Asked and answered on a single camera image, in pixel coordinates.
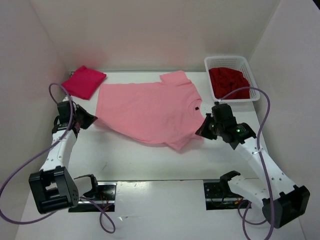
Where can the white plastic basket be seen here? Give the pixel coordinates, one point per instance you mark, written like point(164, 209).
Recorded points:
point(234, 62)

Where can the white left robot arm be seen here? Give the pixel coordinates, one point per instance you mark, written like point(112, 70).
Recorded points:
point(52, 187)

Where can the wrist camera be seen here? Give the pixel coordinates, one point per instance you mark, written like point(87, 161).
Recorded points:
point(64, 112)
point(223, 112)

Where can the magenta t shirt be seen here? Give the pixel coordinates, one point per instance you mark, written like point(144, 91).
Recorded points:
point(84, 82)

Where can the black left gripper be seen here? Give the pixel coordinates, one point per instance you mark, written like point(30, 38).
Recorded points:
point(81, 118)

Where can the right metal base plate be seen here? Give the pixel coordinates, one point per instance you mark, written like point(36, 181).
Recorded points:
point(215, 199)

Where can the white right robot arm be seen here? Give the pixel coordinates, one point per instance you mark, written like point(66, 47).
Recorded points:
point(279, 198)

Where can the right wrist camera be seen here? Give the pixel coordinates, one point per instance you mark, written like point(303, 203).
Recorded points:
point(223, 112)

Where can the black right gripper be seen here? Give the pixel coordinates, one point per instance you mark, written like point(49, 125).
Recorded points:
point(208, 126)

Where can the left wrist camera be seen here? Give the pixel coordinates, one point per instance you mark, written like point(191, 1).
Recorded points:
point(64, 112)

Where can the dark red t shirt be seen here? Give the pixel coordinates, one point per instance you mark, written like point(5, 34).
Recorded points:
point(225, 80)

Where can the light pink t shirt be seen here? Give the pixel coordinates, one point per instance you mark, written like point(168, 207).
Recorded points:
point(154, 113)

